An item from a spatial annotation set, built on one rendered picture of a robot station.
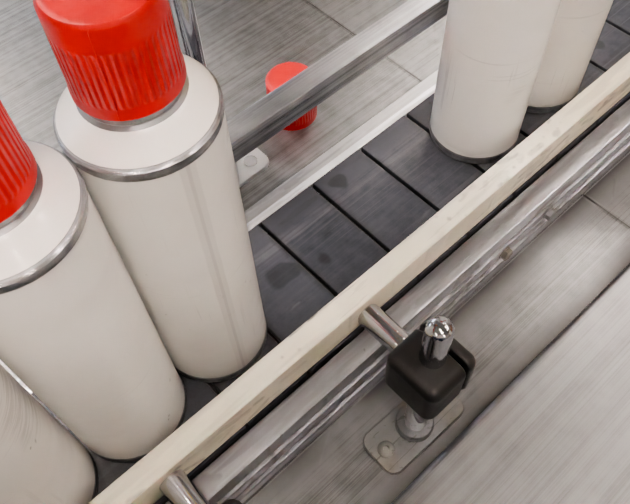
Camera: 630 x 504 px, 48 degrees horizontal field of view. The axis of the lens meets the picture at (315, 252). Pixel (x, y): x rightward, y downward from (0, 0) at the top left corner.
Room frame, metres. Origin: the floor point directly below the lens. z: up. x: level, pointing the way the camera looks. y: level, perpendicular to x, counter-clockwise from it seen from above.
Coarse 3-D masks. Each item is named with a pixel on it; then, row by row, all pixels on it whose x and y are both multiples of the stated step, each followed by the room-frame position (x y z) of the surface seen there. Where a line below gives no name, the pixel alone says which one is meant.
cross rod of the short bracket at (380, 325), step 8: (376, 304) 0.15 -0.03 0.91; (368, 312) 0.15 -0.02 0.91; (376, 312) 0.15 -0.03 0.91; (384, 312) 0.15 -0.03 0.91; (360, 320) 0.15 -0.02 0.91; (368, 320) 0.14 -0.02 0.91; (376, 320) 0.14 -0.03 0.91; (384, 320) 0.14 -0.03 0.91; (392, 320) 0.14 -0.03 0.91; (368, 328) 0.14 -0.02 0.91; (376, 328) 0.14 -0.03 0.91; (384, 328) 0.14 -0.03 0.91; (392, 328) 0.14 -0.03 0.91; (400, 328) 0.14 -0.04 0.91; (376, 336) 0.14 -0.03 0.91; (384, 336) 0.14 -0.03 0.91; (392, 336) 0.13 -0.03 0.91; (400, 336) 0.13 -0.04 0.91; (384, 344) 0.13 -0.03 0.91; (392, 344) 0.13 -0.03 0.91
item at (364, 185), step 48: (624, 0) 0.39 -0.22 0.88; (624, 48) 0.34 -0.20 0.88; (432, 96) 0.31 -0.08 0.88; (624, 96) 0.30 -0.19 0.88; (384, 144) 0.27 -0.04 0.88; (432, 144) 0.27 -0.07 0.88; (576, 144) 0.28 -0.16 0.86; (336, 192) 0.24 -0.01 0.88; (384, 192) 0.24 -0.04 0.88; (432, 192) 0.24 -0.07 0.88; (288, 240) 0.21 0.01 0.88; (336, 240) 0.21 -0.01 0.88; (384, 240) 0.21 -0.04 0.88; (288, 288) 0.18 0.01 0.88; (336, 288) 0.18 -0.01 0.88; (192, 384) 0.13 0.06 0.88; (240, 432) 0.11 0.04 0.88
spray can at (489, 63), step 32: (480, 0) 0.26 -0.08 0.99; (512, 0) 0.25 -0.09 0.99; (544, 0) 0.26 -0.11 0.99; (448, 32) 0.28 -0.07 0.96; (480, 32) 0.26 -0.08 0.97; (512, 32) 0.25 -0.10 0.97; (544, 32) 0.26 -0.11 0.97; (448, 64) 0.27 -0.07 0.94; (480, 64) 0.26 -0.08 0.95; (512, 64) 0.25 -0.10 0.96; (448, 96) 0.27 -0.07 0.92; (480, 96) 0.25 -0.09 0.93; (512, 96) 0.25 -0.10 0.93; (448, 128) 0.26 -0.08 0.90; (480, 128) 0.25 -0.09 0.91; (512, 128) 0.26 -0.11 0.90; (480, 160) 0.25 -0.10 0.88
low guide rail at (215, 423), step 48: (576, 96) 0.27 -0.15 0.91; (528, 144) 0.24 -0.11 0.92; (480, 192) 0.21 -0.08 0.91; (432, 240) 0.18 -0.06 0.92; (384, 288) 0.16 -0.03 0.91; (288, 336) 0.14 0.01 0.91; (336, 336) 0.14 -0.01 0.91; (240, 384) 0.11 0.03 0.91; (288, 384) 0.12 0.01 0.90; (192, 432) 0.09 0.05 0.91; (144, 480) 0.08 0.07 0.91
